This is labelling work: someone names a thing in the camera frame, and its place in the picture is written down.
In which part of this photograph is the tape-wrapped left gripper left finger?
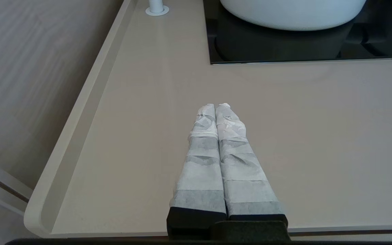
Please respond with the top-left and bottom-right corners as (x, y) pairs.
(167, 104), (228, 239)

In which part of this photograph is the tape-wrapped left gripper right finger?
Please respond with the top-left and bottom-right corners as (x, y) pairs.
(215, 103), (289, 227)

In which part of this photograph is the white pot with side handles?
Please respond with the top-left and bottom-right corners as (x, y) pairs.
(220, 0), (367, 31)

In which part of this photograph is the wide black glass cooktop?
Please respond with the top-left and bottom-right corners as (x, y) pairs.
(203, 0), (392, 65)

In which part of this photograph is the white round pole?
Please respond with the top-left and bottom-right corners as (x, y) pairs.
(145, 0), (169, 16)

